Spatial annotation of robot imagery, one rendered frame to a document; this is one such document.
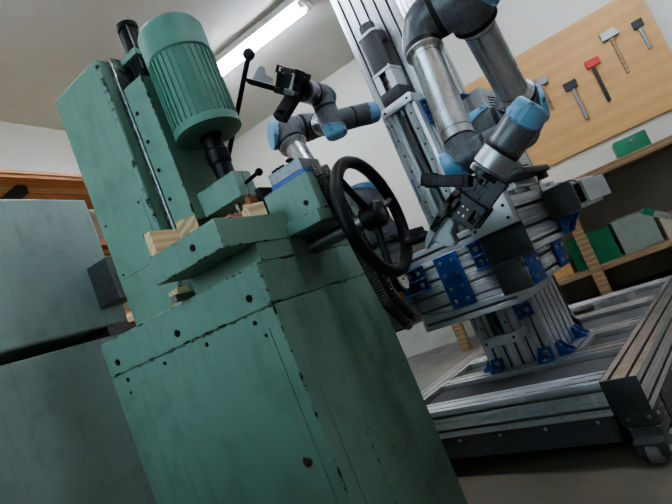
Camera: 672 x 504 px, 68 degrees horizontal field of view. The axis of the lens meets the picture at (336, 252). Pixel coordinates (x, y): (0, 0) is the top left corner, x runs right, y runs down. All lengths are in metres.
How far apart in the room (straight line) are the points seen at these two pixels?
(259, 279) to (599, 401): 0.93
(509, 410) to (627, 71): 3.22
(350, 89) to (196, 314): 3.92
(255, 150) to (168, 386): 4.23
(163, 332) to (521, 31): 3.86
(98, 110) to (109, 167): 0.16
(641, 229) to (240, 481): 3.21
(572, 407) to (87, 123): 1.52
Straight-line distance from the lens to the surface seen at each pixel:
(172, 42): 1.41
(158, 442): 1.35
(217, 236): 0.97
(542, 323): 1.82
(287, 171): 1.16
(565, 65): 4.42
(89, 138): 1.58
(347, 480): 1.05
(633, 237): 3.86
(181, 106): 1.34
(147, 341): 1.28
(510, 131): 1.05
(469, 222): 1.07
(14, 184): 3.39
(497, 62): 1.47
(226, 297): 1.07
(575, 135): 4.32
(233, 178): 1.28
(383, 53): 1.93
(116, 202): 1.49
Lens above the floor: 0.65
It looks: 6 degrees up
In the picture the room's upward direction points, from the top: 23 degrees counter-clockwise
